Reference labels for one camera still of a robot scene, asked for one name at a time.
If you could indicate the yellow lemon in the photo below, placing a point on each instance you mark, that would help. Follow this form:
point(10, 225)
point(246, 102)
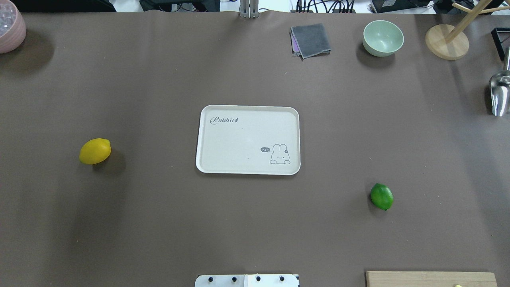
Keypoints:
point(95, 151)

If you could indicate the white rabbit tray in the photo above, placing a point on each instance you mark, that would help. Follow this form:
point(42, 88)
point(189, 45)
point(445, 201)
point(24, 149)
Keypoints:
point(258, 140)

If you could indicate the metal scoop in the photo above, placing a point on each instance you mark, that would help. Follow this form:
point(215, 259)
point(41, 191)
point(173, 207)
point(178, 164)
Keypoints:
point(500, 88)

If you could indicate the pink bowl of ice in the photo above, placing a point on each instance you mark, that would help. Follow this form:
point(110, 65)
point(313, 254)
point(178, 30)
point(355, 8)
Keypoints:
point(13, 29)

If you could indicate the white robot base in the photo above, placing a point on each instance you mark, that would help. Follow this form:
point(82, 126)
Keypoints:
point(248, 280)

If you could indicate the grey folded cloth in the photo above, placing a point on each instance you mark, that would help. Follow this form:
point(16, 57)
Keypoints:
point(309, 41)

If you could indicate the wooden mug tree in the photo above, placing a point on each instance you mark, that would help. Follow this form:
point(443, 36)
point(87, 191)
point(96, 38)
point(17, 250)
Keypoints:
point(449, 42)

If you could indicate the green lime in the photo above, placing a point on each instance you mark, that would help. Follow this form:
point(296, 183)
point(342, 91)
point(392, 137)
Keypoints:
point(381, 196)

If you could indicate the green bowl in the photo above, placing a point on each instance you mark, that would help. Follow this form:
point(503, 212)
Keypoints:
point(382, 38)

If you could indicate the aluminium frame post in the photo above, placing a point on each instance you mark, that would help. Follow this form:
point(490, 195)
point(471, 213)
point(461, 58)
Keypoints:
point(249, 9)

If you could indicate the black wire glass rack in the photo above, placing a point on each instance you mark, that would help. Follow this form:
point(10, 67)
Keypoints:
point(501, 40)

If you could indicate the wooden cutting board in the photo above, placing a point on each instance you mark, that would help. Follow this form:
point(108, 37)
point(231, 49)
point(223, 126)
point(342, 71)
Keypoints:
point(430, 279)

